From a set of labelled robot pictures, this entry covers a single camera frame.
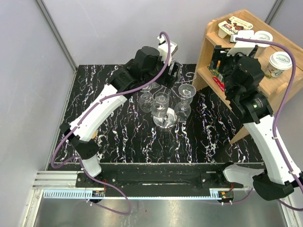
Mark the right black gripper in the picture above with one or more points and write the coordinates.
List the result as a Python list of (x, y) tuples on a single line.
[(220, 54)]

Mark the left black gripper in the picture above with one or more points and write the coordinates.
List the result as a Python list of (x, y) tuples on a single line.
[(169, 79)]

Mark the clear wine glass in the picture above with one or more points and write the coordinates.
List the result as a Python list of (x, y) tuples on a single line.
[(160, 104), (183, 109)]

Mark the ribbed glass goblet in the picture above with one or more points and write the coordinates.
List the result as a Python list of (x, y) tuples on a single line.
[(145, 102)]

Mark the chrome wine glass rack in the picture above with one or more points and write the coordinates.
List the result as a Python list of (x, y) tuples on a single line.
[(169, 120)]

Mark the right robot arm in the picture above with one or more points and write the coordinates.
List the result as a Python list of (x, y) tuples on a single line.
[(242, 74)]

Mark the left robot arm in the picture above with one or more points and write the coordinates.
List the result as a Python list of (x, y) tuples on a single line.
[(147, 65)]

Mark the colourful sponge pack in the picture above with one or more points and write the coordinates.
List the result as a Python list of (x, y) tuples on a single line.
[(217, 78)]

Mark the chocolate yogurt cup pack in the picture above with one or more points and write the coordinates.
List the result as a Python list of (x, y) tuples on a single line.
[(232, 25)]

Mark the far paper coffee cup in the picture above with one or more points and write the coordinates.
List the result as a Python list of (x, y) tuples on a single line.
[(262, 36)]

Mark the paper coffee cup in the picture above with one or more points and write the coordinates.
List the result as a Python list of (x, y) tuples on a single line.
[(262, 36), (277, 64)]

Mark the near paper coffee cup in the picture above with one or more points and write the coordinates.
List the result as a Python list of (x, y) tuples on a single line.
[(277, 64)]

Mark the wooden shelf unit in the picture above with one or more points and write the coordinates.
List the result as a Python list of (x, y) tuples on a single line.
[(273, 89)]

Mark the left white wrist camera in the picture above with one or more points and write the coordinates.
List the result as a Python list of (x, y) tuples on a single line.
[(163, 49)]

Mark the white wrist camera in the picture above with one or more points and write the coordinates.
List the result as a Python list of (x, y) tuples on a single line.
[(163, 49), (240, 46)]

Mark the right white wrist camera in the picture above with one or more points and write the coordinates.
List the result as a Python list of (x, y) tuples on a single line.
[(240, 46)]

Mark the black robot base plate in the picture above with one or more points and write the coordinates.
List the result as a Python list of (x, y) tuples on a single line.
[(155, 181)]

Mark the aluminium rail frame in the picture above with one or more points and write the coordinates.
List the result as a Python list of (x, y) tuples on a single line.
[(56, 203)]

